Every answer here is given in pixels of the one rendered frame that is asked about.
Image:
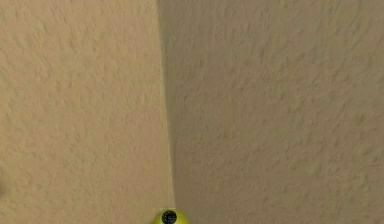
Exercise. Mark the yellow-green round vase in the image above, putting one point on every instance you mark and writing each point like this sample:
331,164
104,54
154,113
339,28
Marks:
181,218

